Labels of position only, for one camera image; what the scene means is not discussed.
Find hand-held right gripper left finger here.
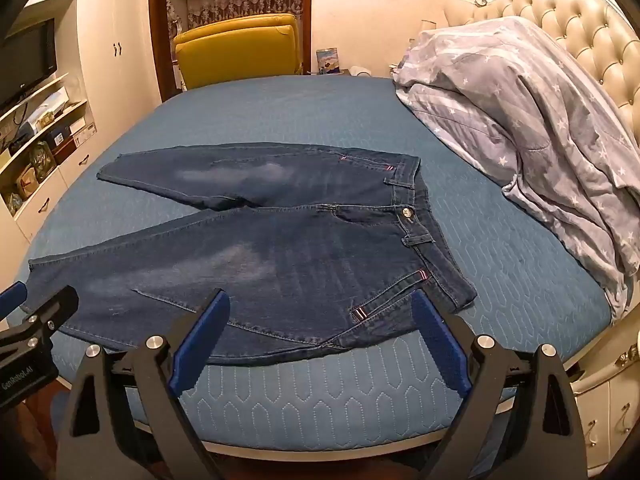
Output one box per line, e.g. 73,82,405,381
57,287,231,480

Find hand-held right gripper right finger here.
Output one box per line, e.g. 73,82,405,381
410,290,589,480

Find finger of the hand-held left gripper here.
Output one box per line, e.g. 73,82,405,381
21,286,80,343
0,281,28,321

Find blue denim pants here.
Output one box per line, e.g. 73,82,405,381
27,142,478,366

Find yellow-green bag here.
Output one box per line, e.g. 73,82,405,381
29,141,55,183

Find dark blue box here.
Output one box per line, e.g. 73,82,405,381
42,124,77,163

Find white flat box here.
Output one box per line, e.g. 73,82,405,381
25,86,70,133

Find black television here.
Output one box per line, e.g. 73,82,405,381
0,17,57,111

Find grey star-print duvet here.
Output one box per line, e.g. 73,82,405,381
390,16,640,321

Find bed with blue quilted cover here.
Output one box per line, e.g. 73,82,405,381
22,74,615,453

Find yellow cushion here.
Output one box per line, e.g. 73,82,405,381
172,12,303,92

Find cream tufted headboard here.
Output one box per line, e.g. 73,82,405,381
442,0,640,126

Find cream nightstand with gold handles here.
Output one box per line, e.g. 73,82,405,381
565,327,640,478

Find white wall cabinet with shelves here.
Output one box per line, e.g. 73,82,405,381
0,0,168,243

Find brown wooden door frame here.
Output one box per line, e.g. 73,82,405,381
149,0,183,103

